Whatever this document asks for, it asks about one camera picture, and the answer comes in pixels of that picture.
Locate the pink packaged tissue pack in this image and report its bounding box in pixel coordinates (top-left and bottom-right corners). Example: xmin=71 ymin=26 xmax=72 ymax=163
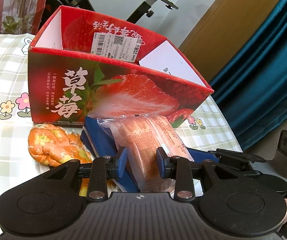
xmin=97 ymin=115 xmax=193 ymax=193

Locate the orange floral soft cloth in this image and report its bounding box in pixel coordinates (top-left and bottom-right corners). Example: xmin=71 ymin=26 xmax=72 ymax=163
xmin=28 ymin=124 xmax=94 ymax=167

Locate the teal blue curtain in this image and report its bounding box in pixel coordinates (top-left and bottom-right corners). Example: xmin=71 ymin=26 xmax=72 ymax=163
xmin=210 ymin=0 xmax=287 ymax=150

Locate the checked plaid tablecloth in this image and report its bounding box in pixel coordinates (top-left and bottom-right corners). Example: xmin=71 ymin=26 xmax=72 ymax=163
xmin=0 ymin=34 xmax=241 ymax=195

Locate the red strawberry cardboard box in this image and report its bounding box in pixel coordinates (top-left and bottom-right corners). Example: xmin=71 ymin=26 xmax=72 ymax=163
xmin=27 ymin=6 xmax=213 ymax=127

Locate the wooden door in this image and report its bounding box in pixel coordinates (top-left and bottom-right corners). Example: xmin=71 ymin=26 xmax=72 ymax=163
xmin=179 ymin=0 xmax=279 ymax=81

